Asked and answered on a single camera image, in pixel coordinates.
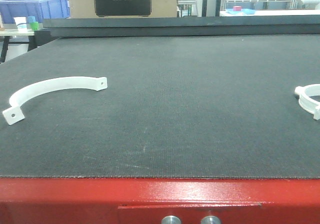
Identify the left silver knob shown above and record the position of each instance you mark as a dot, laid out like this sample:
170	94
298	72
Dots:
171	219

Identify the silver knob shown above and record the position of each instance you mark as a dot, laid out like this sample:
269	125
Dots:
210	219
171	219

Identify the pink cube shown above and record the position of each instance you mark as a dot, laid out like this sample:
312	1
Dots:
237	8

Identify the right silver knob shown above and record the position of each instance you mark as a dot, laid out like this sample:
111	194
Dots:
210	219

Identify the large cardboard box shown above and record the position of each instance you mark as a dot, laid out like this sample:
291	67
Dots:
87	9

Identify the green plastic cup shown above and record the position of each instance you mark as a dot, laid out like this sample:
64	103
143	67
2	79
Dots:
34	25

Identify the blue plastic crate on table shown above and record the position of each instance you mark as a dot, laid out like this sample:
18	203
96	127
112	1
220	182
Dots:
40	9

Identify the light blue plastic cup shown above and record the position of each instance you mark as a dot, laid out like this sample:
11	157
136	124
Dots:
31	19

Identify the white paper cup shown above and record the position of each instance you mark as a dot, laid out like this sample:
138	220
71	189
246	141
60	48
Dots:
21	24

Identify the folding side table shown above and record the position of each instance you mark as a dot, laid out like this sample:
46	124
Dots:
36	39

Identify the white half-ring pipe clamp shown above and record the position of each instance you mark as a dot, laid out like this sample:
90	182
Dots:
14	113

